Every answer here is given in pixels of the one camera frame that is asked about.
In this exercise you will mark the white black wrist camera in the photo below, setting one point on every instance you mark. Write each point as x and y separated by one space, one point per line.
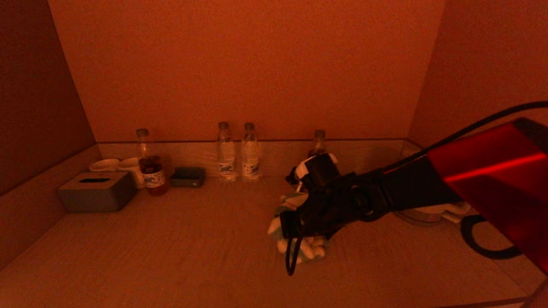
319 169

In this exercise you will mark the small teal tray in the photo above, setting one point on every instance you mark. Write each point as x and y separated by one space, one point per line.
187 176

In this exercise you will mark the grey-blue tissue box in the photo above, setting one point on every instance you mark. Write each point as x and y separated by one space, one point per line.
96 193

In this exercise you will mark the part-empty amber tea bottle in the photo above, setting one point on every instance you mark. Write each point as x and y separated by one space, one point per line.
152 171

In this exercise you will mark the full dark tea bottle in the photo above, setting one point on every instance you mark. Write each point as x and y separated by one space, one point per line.
318 144

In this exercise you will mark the green white striped towel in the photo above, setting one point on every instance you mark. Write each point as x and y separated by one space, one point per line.
304 250

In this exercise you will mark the clear water bottle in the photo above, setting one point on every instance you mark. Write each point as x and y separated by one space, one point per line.
225 158
249 158

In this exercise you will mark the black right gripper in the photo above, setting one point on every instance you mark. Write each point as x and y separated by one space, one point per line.
329 205

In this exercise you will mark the white ceramic cup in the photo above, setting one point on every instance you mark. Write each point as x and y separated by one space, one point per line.
104 165
133 168

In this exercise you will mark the black red right robot arm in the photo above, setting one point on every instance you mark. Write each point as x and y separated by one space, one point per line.
492 179

